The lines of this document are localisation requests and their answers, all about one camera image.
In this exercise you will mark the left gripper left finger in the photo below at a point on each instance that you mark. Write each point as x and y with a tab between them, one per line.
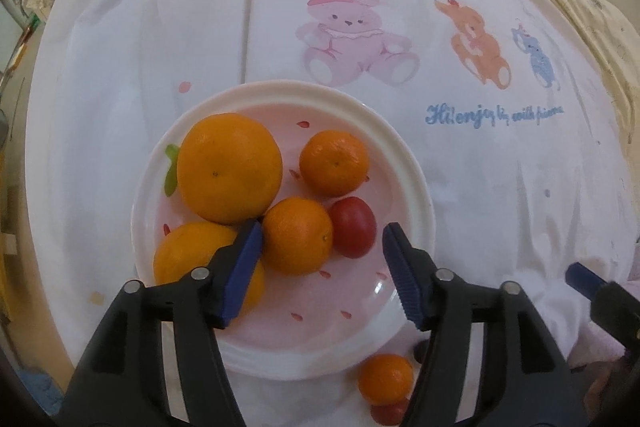
120	378

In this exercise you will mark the white cartoon bedsheet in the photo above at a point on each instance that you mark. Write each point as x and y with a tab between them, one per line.
501	102

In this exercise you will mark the large orange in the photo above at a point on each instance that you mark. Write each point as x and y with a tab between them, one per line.
188	247
229	168

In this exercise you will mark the small mandarin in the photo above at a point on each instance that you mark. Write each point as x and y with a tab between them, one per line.
385	379
334	163
298	237

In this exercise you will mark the red cherry tomato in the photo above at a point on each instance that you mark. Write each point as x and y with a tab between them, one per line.
389	415
354	227

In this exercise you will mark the large orange top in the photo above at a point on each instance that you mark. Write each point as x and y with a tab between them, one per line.
229	168

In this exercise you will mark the large orange bottom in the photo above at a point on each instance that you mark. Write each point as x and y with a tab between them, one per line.
188	247

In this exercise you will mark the white pink plate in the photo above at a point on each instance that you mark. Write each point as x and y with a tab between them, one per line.
321	323

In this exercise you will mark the red cherry tomato on plate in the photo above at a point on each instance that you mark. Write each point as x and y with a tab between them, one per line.
354	227

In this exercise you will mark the cream patterned blanket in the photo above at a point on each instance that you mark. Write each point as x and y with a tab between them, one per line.
614	44

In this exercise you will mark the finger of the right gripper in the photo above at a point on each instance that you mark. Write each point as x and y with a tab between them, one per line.
612	308

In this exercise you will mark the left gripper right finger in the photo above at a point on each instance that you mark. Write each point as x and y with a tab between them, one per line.
524	378

